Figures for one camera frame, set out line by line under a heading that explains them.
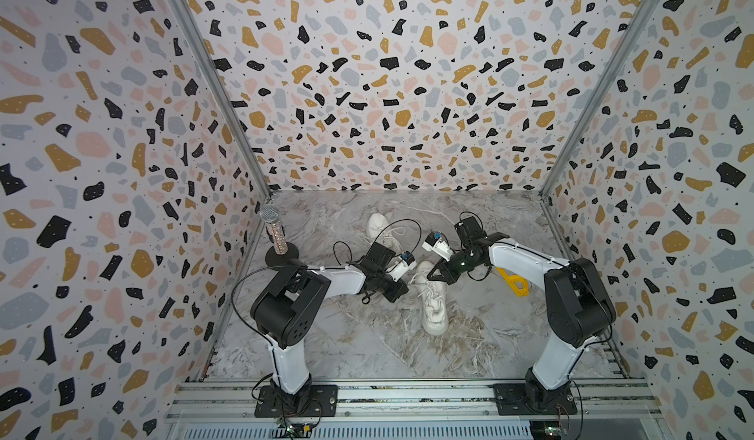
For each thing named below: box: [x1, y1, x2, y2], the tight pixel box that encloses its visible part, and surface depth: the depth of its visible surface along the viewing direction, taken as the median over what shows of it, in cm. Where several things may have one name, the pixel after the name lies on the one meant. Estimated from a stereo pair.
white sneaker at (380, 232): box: [366, 212, 406, 253], surface depth 106 cm
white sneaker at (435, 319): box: [416, 260, 450, 336], surface depth 87 cm
